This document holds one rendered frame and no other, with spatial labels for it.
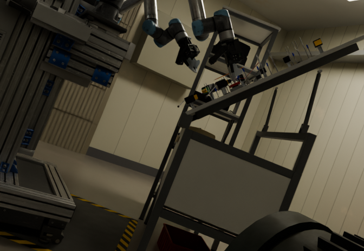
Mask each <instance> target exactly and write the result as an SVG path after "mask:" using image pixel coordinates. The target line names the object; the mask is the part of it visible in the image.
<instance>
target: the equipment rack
mask: <svg viewBox="0 0 364 251"><path fill-rule="evenodd" d="M222 9H226V10H227V11H228V13H229V16H230V20H231V24H232V28H233V33H234V36H235V37H236V38H239V39H241V40H243V41H246V42H248V43H251V44H253V45H256V46H258V49H257V51H256V54H255V56H254V59H253V61H252V64H251V67H250V68H248V67H246V66H243V65H241V64H238V63H237V68H242V67H243V68H244V70H245V73H246V76H247V75H248V74H249V75H248V76H247V78H249V79H248V80H249V82H250V83H251V82H252V80H253V79H254V78H255V77H256V76H258V75H260V73H259V71H256V70H254V67H255V65H256V62H257V57H256V55H257V56H258V57H259V55H260V53H261V50H262V47H263V46H264V45H265V44H267V43H268V42H269V44H268V46H267V49H266V51H265V54H264V56H263V59H262V61H261V65H262V67H263V68H264V67H265V63H266V60H267V59H268V57H269V53H268V49H269V51H270V52H271V49H272V46H273V44H274V41H275V39H276V36H277V34H278V32H279V31H280V30H281V28H280V27H277V26H275V25H273V24H270V23H268V22H265V21H263V20H260V19H258V18H255V17H252V16H250V15H247V14H245V13H243V12H240V11H238V10H235V9H233V8H230V7H228V6H225V5H223V8H222ZM217 35H218V32H217V31H216V32H214V33H213V36H212V38H211V41H210V44H209V46H208V48H207V51H206V53H205V56H204V58H203V61H202V63H201V66H200V68H199V71H198V73H197V75H196V78H195V80H194V83H193V86H192V88H191V91H190V93H189V95H188V96H191V95H193V94H194V92H195V90H196V87H197V85H198V82H199V80H200V77H201V75H202V73H203V70H204V68H205V69H208V70H211V71H213V72H216V73H218V74H220V75H223V76H224V75H226V74H228V73H229V71H228V68H227V65H226V62H225V58H224V57H220V58H219V59H217V61H216V63H215V64H213V65H211V64H210V63H209V59H210V57H212V56H214V55H215V54H213V53H211V50H212V47H213V45H214V43H215V40H216V38H217ZM252 69H253V71H252V72H250V71H251V70H252ZM252 97H253V96H251V97H249V98H247V99H246V101H245V104H244V107H243V110H242V112H241V114H240V116H237V115H236V113H237V110H238V108H239V105H240V103H241V101H240V102H238V104H237V107H236V110H235V113H234V114H232V113H230V112H228V111H225V110H223V109H221V110H219V111H217V112H215V113H212V114H210V115H211V116H214V117H216V118H219V119H221V120H223V121H226V122H229V120H230V121H231V120H232V123H233V120H234V123H236V127H235V130H234V132H233V134H232V137H231V140H230V142H229V145H230V146H233V145H234V143H235V140H236V138H237V135H238V133H239V130H240V128H241V125H242V123H243V120H244V118H245V115H246V112H247V110H248V107H249V105H250V102H251V100H252ZM193 104H194V106H195V108H196V107H198V106H200V105H202V104H205V102H202V101H200V100H196V101H195V102H193ZM188 107H191V105H190V104H188V105H186V103H185V105H184V108H183V110H182V113H181V115H180V118H181V116H182V114H183V113H185V112H186V111H187V110H188ZM180 118H179V120H180ZM178 123H179V121H178ZM178 123H177V126H176V128H175V130H174V133H173V135H172V138H171V140H170V143H169V145H168V148H167V150H166V153H165V155H164V158H163V160H162V163H161V165H160V168H159V170H158V173H157V175H156V177H155V180H154V182H153V185H152V188H151V190H150V193H149V195H148V198H147V200H146V203H145V205H144V208H143V210H142V212H141V215H140V217H139V219H141V220H144V217H145V214H146V212H147V210H148V207H149V205H150V202H151V199H152V198H154V196H155V194H156V192H157V189H158V187H159V184H160V183H159V180H160V177H161V175H162V172H163V170H164V167H165V164H166V162H167V159H168V157H169V155H170V152H171V150H172V149H174V146H175V144H176V142H175V140H176V137H177V135H178V132H179V129H180V127H179V126H178ZM232 123H231V126H232ZM228 124H229V123H228ZM231 126H230V128H231ZM228 127H229V126H228ZM226 128H227V127H226ZM230 128H229V130H230ZM227 129H228V128H227ZM225 131H226V132H227V130H225ZM228 132H229V131H228ZM228 132H227V134H228ZM224 133H225V132H224ZM225 134H226V133H225ZM223 136H224V137H225V135H223ZM226 136H227V135H226ZM225 138H226V137H225ZM222 139H224V138H223V137H222ZM224 140H225V139H224ZM221 141H222V142H223V140H221Z"/></svg>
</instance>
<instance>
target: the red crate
mask: <svg viewBox="0 0 364 251"><path fill-rule="evenodd" d="M163 225H164V226H163V228H162V231H161V233H160V236H159V238H158V241H157V244H158V247H159V250H160V251H211V250H210V249H209V247H208V246H207V244H206V242H205V241H204V239H203V238H202V236H200V235H197V234H194V233H191V232H188V231H185V230H183V229H180V228H177V227H174V226H171V225H169V224H165V223H164V224H163Z"/></svg>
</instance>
